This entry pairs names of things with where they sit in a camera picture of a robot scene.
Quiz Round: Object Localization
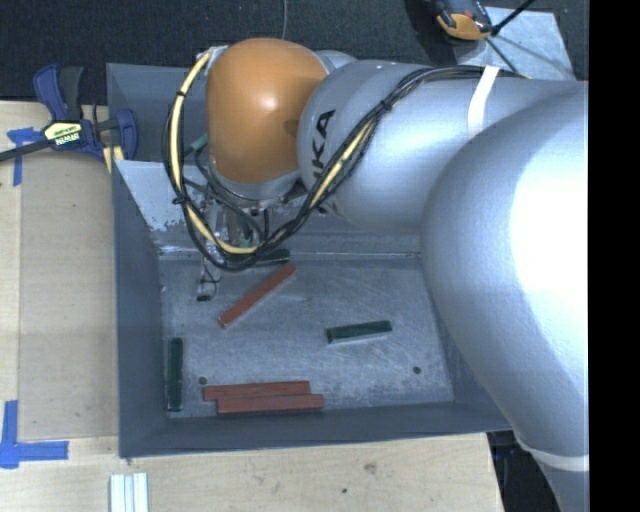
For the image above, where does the grey metal bin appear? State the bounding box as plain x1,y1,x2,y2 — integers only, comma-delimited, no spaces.
105,62,516,459

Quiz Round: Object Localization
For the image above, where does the pale wood flat board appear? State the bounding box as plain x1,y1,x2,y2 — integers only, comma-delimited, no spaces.
18,153,121,442

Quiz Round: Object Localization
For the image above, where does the dark green flat block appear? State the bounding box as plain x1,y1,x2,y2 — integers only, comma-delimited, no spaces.
166,337,185,414
325,320,394,345

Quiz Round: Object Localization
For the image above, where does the red-brown flat block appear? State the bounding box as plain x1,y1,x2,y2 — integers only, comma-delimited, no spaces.
202,380,312,402
215,393,325,416
217,262,297,330

